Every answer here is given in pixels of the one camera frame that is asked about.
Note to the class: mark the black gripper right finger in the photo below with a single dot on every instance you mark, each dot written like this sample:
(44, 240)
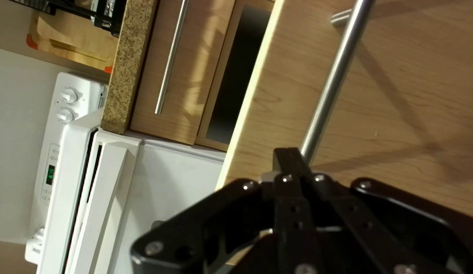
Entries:
(399, 218)

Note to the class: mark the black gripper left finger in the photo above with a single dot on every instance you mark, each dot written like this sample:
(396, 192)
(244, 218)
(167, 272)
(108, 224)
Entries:
(207, 218)

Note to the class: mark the white electric stove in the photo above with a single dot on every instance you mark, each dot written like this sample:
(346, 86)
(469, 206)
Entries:
(161, 188)

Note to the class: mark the wooden cutting board orange corners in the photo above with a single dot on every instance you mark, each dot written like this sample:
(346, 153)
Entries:
(70, 43)

